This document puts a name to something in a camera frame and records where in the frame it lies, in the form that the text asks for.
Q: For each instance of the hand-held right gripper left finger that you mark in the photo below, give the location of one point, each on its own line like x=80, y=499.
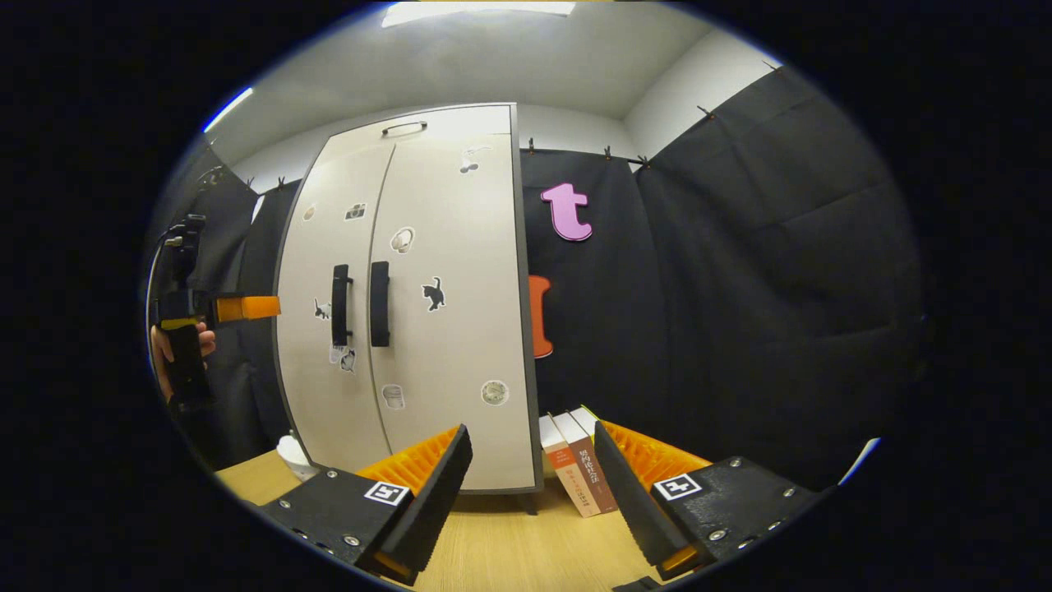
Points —
x=427, y=501

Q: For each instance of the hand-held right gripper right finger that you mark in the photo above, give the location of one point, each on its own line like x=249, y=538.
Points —
x=633, y=493

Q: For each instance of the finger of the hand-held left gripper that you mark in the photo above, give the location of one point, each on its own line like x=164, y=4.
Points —
x=246, y=308

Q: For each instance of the white shoe cabinet door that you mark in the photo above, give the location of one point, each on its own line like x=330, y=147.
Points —
x=304, y=386
x=460, y=345

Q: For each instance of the white shoe cabinet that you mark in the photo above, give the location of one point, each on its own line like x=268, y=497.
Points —
x=485, y=119

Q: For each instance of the brown white book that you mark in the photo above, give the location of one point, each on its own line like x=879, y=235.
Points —
x=592, y=469

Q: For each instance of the pale blue plush toy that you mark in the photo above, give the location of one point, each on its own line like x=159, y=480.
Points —
x=292, y=456

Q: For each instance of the ceiling strip light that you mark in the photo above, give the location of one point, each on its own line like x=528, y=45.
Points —
x=228, y=108

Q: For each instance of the black backdrop cloth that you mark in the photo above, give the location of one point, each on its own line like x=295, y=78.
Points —
x=740, y=288

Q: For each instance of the ceiling light panel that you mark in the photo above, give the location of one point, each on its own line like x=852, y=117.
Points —
x=477, y=11

